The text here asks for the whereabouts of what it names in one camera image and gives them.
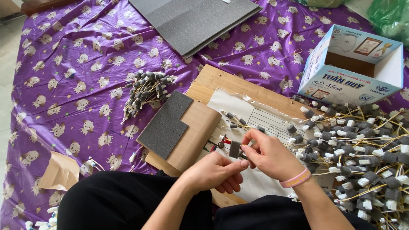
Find small bundle of foam-wrapped wire harnesses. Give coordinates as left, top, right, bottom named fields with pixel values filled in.
left=120, top=70, right=177, bottom=126

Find white and blue cardboard box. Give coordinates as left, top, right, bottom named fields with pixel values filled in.
left=298, top=24, right=404, bottom=106

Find person's black trousers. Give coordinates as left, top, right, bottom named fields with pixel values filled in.
left=56, top=170, right=378, bottom=230

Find pink rubber wristband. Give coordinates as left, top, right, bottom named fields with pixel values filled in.
left=279, top=167, right=311, bottom=188

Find grey pre-cut foam pad sheet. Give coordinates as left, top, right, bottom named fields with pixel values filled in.
left=137, top=90, right=194, bottom=160

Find large heap of wire harnesses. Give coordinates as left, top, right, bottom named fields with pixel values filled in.
left=286, top=95, right=409, bottom=230

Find person's left hand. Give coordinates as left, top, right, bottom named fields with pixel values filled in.
left=180, top=152, right=249, bottom=195

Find red metal clamp jig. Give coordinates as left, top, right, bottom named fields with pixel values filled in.
left=218, top=134, right=232, bottom=149

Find torn white printed paper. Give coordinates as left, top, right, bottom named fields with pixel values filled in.
left=201, top=88, right=320, bottom=203

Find wooden work board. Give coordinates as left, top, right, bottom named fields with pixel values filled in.
left=144, top=64, right=323, bottom=208

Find stack of large grey foam sheets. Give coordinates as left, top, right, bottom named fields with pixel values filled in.
left=128, top=0, right=264, bottom=59

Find green plastic bag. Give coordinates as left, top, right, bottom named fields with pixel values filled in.
left=366, top=0, right=409, bottom=48

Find white connector with wire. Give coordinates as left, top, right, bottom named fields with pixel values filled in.
left=128, top=146, right=145, bottom=164
left=84, top=156, right=105, bottom=172

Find brown backing paper sheet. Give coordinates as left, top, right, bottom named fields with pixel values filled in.
left=136, top=100, right=222, bottom=174

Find small grey foam piece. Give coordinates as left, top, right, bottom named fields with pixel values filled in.
left=229, top=140, right=241, bottom=159

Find white paper sheet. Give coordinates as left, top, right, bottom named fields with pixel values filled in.
left=344, top=0, right=375, bottom=21

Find heap of white connectors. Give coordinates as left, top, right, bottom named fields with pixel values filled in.
left=25, top=206, right=59, bottom=230

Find brown wooden furniture edge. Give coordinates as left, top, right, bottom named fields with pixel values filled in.
left=20, top=0, right=81, bottom=17

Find person's right hand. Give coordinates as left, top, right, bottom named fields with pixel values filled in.
left=240, top=128, right=305, bottom=183

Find crumpled brown paper piece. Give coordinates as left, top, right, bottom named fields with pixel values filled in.
left=38, top=151, right=80, bottom=191

